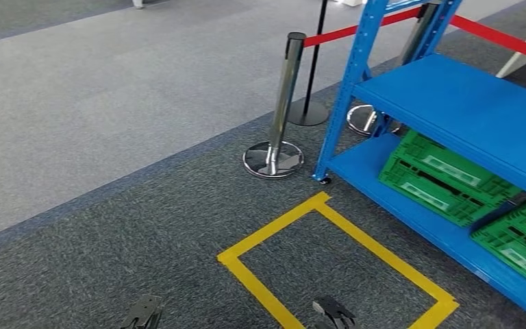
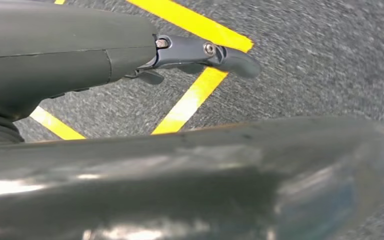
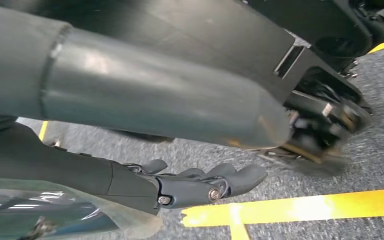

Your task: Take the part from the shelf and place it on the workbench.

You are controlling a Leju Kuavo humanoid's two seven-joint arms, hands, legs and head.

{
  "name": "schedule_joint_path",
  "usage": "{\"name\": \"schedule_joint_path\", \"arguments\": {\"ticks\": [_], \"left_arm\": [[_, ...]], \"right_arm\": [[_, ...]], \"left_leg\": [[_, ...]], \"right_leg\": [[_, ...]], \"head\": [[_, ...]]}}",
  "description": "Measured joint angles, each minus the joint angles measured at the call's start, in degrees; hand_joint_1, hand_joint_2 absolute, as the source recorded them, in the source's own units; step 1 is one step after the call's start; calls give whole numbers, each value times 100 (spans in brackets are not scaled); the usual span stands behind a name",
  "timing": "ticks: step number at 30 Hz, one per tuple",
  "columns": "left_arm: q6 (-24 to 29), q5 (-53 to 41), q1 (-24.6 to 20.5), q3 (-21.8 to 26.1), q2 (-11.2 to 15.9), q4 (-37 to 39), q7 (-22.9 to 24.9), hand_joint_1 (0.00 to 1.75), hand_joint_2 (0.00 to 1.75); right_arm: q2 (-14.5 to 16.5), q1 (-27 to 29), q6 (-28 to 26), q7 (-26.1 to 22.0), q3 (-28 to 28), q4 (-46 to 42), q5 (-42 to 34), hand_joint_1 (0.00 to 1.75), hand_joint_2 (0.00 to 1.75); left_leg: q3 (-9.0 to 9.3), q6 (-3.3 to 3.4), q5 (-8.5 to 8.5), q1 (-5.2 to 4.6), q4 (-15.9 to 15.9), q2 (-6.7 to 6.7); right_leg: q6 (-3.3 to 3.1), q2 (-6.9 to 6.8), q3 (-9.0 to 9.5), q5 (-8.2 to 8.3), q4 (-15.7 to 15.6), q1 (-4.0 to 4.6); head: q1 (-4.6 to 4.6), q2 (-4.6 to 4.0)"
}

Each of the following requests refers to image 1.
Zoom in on blue metal shelf rack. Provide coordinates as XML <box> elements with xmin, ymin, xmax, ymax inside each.
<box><xmin>312</xmin><ymin>0</ymin><xmax>526</xmax><ymax>328</ymax></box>

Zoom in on black robot right foot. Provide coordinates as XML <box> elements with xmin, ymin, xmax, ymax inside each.
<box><xmin>312</xmin><ymin>295</ymin><xmax>357</xmax><ymax>329</ymax></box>

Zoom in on black robot foot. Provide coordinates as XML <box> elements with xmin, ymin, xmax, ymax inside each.
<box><xmin>120</xmin><ymin>294</ymin><xmax>164</xmax><ymax>329</ymax></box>
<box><xmin>312</xmin><ymin>295</ymin><xmax>357</xmax><ymax>329</ymax></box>

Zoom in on red barrier belt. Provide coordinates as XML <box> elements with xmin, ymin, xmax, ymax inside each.
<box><xmin>449</xmin><ymin>14</ymin><xmax>526</xmax><ymax>66</ymax></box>
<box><xmin>303</xmin><ymin>6</ymin><xmax>423</xmax><ymax>49</ymax></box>

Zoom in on black robot left foot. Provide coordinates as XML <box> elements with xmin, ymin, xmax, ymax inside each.
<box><xmin>120</xmin><ymin>294</ymin><xmax>164</xmax><ymax>329</ymax></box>

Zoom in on black stanchion post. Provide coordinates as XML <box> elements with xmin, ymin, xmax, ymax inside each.
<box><xmin>286</xmin><ymin>0</ymin><xmax>331</xmax><ymax>127</ymax></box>

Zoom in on chrome stanchion post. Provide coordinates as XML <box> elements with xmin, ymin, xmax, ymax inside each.
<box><xmin>347</xmin><ymin>0</ymin><xmax>443</xmax><ymax>137</ymax></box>
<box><xmin>242</xmin><ymin>32</ymin><xmax>308</xmax><ymax>179</ymax></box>

